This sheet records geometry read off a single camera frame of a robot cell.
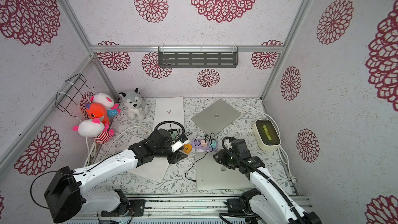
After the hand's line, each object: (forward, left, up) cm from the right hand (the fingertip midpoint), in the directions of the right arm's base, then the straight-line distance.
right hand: (214, 156), depth 81 cm
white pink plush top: (+31, +68, +11) cm, 76 cm away
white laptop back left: (+39, +33, -9) cm, 52 cm away
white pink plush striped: (+9, +62, +12) cm, 64 cm away
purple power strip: (+8, +5, -3) cm, 10 cm away
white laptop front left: (-5, +32, -7) cm, 33 cm away
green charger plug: (0, +18, +21) cm, 28 cm away
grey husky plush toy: (+30, +49, +7) cm, 57 cm away
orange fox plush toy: (+21, +67, +11) cm, 71 cm away
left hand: (+1, +16, +3) cm, 16 cm away
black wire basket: (+15, +72, +26) cm, 78 cm away
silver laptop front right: (-7, +2, -9) cm, 11 cm away
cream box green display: (+15, -32, -5) cm, 36 cm away
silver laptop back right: (+34, -3, -10) cm, 35 cm away
